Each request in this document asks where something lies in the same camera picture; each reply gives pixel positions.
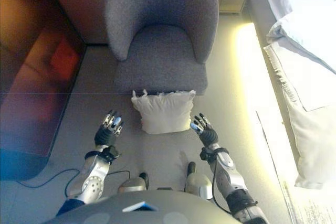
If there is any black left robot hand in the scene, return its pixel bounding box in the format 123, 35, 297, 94
94, 110, 124, 147

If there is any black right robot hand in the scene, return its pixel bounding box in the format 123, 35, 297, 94
190, 113, 218, 147

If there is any white fringed cushion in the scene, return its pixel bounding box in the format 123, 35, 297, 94
131, 89, 196, 134

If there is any silver right robot leg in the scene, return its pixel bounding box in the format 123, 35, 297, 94
184, 161, 213, 200

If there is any silver robot leg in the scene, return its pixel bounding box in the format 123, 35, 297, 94
118, 172, 150, 194
184, 161, 213, 200

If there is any silver left robot leg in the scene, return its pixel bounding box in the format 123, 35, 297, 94
118, 172, 150, 194

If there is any grey robot torso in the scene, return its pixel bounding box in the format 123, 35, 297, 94
44, 190, 238, 224

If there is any white bed with duvet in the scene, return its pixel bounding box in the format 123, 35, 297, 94
263, 0, 336, 190

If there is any grey upholstered armchair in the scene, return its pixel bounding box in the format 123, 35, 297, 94
106, 0, 219, 97

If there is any white bed pillow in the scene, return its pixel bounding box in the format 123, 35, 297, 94
266, 11, 336, 74

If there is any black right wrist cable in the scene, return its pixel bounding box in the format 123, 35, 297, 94
211, 155, 231, 214

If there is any black floor cable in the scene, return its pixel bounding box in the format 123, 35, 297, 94
15, 169, 131, 186

